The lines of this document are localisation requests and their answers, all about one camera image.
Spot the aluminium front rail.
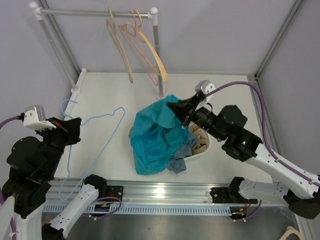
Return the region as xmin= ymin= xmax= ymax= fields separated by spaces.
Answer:
xmin=44 ymin=178 xmax=291 ymax=206

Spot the purple cable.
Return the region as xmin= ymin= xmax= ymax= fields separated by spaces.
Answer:
xmin=203 ymin=81 xmax=320 ymax=222
xmin=0 ymin=113 xmax=122 ymax=240

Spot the white perforated plastic basket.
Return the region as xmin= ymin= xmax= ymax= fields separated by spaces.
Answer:
xmin=128 ymin=122 xmax=213 ymax=162

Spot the white clothes rack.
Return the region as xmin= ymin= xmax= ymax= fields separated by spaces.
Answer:
xmin=29 ymin=0 xmax=168 ymax=98

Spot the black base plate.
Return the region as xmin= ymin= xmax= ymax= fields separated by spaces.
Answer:
xmin=99 ymin=185 xmax=124 ymax=200
xmin=209 ymin=187 xmax=258 ymax=204

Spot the grey blue t shirt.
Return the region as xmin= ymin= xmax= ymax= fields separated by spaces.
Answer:
xmin=128 ymin=127 xmax=198 ymax=176

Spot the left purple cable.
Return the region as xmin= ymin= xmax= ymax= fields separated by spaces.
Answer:
xmin=0 ymin=113 xmax=122 ymax=240

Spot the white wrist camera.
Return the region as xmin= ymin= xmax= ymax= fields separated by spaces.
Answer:
xmin=194 ymin=79 xmax=216 ymax=104
xmin=23 ymin=105 xmax=57 ymax=131

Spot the beige t shirt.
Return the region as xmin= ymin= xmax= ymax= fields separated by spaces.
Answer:
xmin=189 ymin=123 xmax=210 ymax=156

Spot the wooden hanger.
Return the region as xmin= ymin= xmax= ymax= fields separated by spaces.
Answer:
xmin=118 ymin=9 xmax=169 ymax=83
xmin=105 ymin=7 xmax=134 ymax=84

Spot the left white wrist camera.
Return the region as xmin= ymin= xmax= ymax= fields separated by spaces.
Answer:
xmin=23 ymin=105 xmax=57 ymax=131

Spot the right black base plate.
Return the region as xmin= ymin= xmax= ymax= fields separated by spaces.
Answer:
xmin=209 ymin=187 xmax=258 ymax=204

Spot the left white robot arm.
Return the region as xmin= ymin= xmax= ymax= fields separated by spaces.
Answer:
xmin=2 ymin=117 xmax=108 ymax=240

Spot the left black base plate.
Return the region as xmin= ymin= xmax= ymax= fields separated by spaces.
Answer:
xmin=99 ymin=185 xmax=124 ymax=200

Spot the aluminium corner frame post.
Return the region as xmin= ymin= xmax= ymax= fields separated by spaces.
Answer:
xmin=246 ymin=0 xmax=305 ymax=153

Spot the blue wire hanger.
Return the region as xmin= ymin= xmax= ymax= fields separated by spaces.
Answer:
xmin=58 ymin=99 xmax=126 ymax=201

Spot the white slotted cable duct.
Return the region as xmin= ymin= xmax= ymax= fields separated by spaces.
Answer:
xmin=41 ymin=203 xmax=235 ymax=216

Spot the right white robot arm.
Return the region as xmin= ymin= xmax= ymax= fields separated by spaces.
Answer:
xmin=166 ymin=94 xmax=320 ymax=220

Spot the teal t shirt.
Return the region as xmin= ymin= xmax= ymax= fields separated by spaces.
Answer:
xmin=129 ymin=94 xmax=189 ymax=176

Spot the pink wire hanger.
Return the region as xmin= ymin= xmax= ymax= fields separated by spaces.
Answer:
xmin=121 ymin=9 xmax=163 ymax=86

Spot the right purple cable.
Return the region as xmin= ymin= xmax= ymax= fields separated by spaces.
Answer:
xmin=203 ymin=81 xmax=320 ymax=222

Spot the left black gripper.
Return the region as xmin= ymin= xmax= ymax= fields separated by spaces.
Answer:
xmin=35 ymin=115 xmax=82 ymax=176

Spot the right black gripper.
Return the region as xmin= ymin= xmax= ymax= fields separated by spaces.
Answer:
xmin=166 ymin=94 xmax=226 ymax=142

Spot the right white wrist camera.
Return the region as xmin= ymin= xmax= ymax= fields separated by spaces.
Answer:
xmin=194 ymin=79 xmax=216 ymax=104

